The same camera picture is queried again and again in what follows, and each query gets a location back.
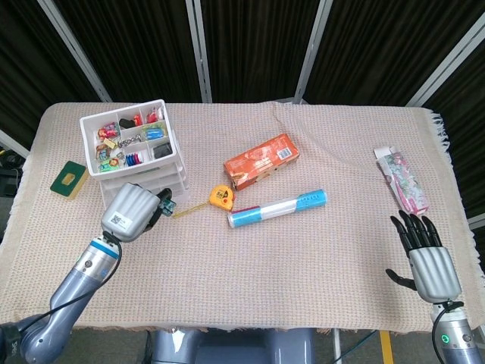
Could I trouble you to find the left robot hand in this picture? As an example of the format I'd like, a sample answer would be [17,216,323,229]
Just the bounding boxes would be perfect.
[100,181,177,243]

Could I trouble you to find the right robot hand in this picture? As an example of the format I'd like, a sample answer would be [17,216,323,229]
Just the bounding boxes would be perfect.
[384,210,464,304]

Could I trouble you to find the clear plastic drawer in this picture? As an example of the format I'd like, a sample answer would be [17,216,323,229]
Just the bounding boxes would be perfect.
[101,172,192,208]

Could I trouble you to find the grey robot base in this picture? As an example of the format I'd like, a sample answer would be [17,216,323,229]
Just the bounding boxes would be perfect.
[145,328,318,364]

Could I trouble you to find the orange biscuit box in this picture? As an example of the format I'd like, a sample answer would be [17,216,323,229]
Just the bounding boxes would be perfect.
[223,133,300,192]

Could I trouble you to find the green yellow sponge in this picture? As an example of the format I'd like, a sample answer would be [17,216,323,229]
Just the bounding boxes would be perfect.
[49,160,91,200]

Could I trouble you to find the yellow tape measure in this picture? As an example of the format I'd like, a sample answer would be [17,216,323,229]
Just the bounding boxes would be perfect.
[171,184,236,220]

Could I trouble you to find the floral tissue pack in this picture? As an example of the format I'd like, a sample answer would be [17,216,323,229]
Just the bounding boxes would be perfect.
[373,146,430,216]

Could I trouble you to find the metal table leg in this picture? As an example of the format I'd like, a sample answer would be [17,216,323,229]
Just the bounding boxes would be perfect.
[331,328,342,364]

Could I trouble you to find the beige woven tablecloth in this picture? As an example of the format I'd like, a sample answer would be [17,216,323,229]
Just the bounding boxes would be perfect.
[0,99,477,337]

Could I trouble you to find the blue cling film roll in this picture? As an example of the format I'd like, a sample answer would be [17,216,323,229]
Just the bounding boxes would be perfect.
[227,188,327,230]

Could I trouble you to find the dark folding screen panel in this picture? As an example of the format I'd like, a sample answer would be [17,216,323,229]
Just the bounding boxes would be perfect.
[295,0,485,107]
[405,22,485,228]
[185,0,330,104]
[0,0,111,152]
[37,0,213,103]

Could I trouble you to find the white plastic drawer organizer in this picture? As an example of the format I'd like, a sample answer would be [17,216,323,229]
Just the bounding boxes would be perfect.
[79,99,192,208]

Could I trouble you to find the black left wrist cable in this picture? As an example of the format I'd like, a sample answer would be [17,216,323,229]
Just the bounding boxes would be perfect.
[0,231,124,328]

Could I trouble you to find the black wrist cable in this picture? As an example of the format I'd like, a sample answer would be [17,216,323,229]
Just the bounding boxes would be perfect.
[0,231,124,328]
[430,301,464,364]

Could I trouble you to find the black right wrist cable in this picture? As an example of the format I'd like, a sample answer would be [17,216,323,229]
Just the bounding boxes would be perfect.
[430,301,464,364]

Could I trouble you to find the metal key ring cluster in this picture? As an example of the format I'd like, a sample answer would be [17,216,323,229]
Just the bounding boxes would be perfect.
[117,136,147,149]

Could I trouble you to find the red cartoon keychain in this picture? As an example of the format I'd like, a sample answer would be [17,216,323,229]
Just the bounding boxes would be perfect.
[97,123,121,140]

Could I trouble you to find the green floor cable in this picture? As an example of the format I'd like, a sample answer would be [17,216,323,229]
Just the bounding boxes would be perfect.
[335,329,378,361]

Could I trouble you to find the black equipment with cables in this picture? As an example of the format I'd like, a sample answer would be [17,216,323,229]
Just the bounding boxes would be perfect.
[0,146,26,198]

